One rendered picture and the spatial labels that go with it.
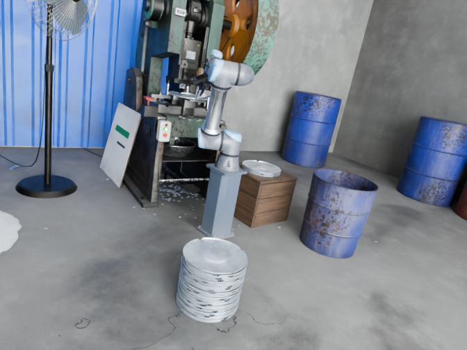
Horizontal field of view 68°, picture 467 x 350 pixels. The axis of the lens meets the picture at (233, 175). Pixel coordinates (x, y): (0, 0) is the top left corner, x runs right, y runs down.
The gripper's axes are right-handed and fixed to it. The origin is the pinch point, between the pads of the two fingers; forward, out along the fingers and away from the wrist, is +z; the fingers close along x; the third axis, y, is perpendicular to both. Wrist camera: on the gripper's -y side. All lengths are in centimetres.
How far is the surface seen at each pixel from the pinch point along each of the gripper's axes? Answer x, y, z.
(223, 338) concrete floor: -150, -45, 18
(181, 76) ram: 22.4, -4.1, -2.7
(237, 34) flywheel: 37, 38, -36
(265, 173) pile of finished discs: -55, 41, 21
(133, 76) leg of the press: 56, -24, 22
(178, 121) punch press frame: -4.0, -9.1, 17.7
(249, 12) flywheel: 33, 37, -54
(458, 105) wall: -15, 330, -36
